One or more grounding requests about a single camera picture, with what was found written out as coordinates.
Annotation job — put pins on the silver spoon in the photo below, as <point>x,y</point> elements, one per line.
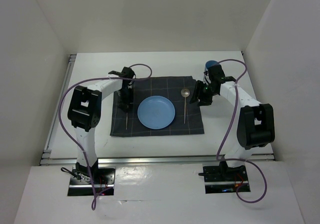
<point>185,92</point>

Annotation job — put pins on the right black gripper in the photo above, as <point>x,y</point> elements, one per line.
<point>199,94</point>

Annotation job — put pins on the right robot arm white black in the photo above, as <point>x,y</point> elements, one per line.
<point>255,120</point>

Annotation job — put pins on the blue plastic plate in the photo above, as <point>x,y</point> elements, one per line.
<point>156,112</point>

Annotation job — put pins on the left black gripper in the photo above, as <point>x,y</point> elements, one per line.
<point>128,101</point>

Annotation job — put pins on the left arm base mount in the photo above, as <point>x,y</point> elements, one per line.
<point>80,185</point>

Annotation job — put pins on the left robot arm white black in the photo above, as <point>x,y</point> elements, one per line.
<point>85,113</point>

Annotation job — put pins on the dark grey checked cloth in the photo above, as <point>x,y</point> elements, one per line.
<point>169,87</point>

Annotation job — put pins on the blue plastic cup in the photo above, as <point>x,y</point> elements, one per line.
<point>211,65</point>

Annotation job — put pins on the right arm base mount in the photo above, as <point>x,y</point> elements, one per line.
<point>223,179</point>

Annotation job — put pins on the aluminium table frame rail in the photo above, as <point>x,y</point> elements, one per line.
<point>61,150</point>

